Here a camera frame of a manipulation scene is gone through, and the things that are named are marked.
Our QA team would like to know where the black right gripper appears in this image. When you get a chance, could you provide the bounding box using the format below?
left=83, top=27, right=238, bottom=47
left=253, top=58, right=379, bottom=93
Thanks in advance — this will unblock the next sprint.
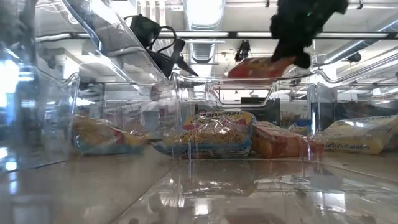
left=269, top=0, right=350, bottom=70

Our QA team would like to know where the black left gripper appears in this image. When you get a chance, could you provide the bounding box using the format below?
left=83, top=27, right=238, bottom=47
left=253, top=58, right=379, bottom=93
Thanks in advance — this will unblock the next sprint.
left=145, top=37, right=200, bottom=79

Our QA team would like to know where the red ramen pack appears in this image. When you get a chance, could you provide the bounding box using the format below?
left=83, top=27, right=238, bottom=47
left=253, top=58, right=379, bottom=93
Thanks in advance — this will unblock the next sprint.
left=228, top=55, right=297, bottom=79
left=251, top=121, right=317, bottom=159

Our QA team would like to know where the yellow creamy chicken ramen pack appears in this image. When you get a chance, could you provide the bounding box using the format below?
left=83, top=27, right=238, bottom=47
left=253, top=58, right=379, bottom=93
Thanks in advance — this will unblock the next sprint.
left=313, top=114, right=398, bottom=156

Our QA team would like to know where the overhead light bar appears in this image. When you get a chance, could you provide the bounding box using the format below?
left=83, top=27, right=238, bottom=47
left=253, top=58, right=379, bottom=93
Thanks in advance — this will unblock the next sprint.
left=34, top=30, right=398, bottom=40

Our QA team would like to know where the black ceiling dome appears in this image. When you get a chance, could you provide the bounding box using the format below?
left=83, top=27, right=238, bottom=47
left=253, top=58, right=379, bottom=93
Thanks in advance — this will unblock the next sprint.
left=346, top=52, right=363, bottom=64

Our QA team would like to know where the silver ceiling pipe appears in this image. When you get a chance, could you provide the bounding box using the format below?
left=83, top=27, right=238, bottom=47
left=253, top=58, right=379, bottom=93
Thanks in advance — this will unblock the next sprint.
left=322, top=14, right=398, bottom=65

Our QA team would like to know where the dark background cabinet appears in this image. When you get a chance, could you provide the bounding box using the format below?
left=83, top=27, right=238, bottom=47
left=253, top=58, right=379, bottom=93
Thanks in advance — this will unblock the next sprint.
left=317, top=101, right=398, bottom=129

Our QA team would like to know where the black left camera cable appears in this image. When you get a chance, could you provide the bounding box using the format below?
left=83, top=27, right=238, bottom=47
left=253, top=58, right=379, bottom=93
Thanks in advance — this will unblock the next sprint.
left=123, top=14, right=178, bottom=52

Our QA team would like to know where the silver ventilation duct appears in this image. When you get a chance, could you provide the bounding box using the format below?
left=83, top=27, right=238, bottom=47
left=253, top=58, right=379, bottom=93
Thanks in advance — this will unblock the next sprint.
left=182, top=0, right=226, bottom=65

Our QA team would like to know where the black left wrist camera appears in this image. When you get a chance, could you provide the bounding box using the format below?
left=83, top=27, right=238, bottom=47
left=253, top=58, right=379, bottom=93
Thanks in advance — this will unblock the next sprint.
left=128, top=14, right=161, bottom=49

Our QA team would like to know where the black ceiling camera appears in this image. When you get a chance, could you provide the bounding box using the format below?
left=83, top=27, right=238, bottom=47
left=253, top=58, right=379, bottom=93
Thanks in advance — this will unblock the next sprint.
left=234, top=39, right=252, bottom=62

